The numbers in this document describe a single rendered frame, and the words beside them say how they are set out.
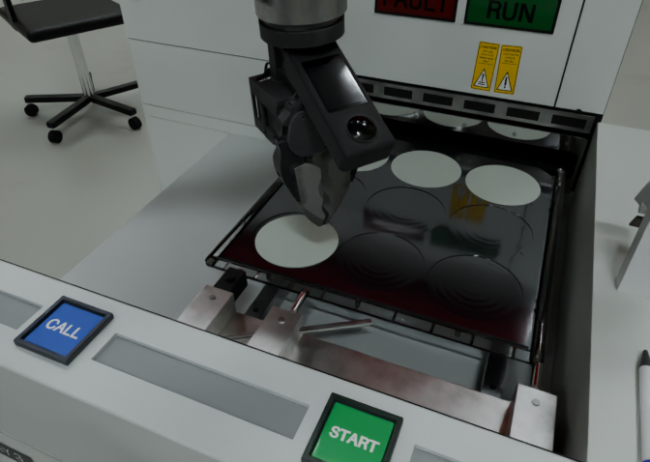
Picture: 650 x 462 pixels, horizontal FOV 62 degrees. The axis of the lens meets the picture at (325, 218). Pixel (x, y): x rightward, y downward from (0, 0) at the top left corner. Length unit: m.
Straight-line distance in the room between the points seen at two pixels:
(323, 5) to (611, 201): 0.40
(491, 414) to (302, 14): 0.38
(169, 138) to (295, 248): 0.58
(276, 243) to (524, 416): 0.33
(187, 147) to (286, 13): 0.73
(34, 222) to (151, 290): 1.73
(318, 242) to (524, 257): 0.24
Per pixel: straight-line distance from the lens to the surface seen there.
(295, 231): 0.66
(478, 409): 0.54
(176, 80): 1.07
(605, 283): 0.56
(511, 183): 0.79
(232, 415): 0.43
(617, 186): 0.71
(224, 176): 0.92
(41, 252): 2.26
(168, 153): 1.18
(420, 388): 0.54
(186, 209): 0.86
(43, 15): 2.95
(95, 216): 2.37
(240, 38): 0.96
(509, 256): 0.66
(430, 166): 0.80
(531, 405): 0.52
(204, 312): 0.56
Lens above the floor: 1.31
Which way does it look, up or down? 37 degrees down
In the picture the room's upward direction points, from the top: straight up
